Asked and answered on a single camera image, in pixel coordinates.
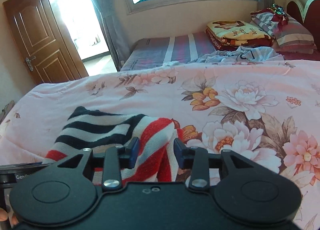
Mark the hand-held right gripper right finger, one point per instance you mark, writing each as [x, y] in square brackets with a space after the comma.
[178, 152]

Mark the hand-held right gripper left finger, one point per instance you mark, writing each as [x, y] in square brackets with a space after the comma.
[134, 151]

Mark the black white red striped sweater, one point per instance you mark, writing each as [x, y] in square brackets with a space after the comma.
[150, 134]

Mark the person's left hand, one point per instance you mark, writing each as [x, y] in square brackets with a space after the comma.
[3, 215]

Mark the pink floral blanket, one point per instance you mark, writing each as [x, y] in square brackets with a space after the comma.
[225, 109]

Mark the striped bed sheet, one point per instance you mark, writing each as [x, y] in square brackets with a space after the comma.
[160, 49]

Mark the light blue cloth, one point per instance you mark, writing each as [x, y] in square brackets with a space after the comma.
[250, 54]

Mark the folded printed blanket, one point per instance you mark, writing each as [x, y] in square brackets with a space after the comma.
[235, 33]

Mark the brown wooden door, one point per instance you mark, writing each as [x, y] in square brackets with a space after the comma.
[42, 39]

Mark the folded striped cloth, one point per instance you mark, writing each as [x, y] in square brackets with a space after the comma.
[262, 21]

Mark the striped pillow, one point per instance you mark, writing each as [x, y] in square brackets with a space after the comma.
[295, 36]

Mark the dark red shiny cloth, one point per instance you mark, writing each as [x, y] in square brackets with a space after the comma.
[278, 14]

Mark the red scalloped headboard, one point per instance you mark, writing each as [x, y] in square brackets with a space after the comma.
[310, 7]

